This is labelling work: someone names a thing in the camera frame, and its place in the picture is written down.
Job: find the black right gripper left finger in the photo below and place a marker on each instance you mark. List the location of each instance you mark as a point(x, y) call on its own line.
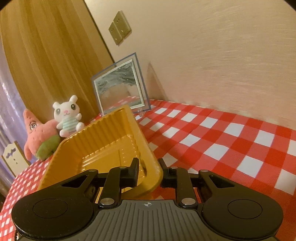
point(114, 181)

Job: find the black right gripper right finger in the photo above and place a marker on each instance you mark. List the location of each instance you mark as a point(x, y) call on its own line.
point(179, 179)

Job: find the yellow plastic tray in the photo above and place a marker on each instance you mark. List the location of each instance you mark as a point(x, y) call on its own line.
point(111, 141)

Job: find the red white checkered tablecloth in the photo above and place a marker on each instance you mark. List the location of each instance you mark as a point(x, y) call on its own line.
point(242, 171)

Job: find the white bunny plush toy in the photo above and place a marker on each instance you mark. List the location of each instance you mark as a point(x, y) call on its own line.
point(68, 116)

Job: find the pink starfish plush toy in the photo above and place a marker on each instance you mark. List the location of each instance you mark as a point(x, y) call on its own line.
point(43, 138)

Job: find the cream wooden chair back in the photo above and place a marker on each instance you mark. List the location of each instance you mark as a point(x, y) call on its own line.
point(15, 159)

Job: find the sheer lilac curtain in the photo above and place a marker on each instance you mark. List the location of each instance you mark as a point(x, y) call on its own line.
point(12, 107)

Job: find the wooden door panel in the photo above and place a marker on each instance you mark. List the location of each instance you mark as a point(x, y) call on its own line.
point(53, 48)

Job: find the glass sand art frame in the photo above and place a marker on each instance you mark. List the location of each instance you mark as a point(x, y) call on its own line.
point(122, 83)

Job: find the brass double wall switch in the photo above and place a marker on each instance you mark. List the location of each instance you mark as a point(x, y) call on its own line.
point(119, 28)

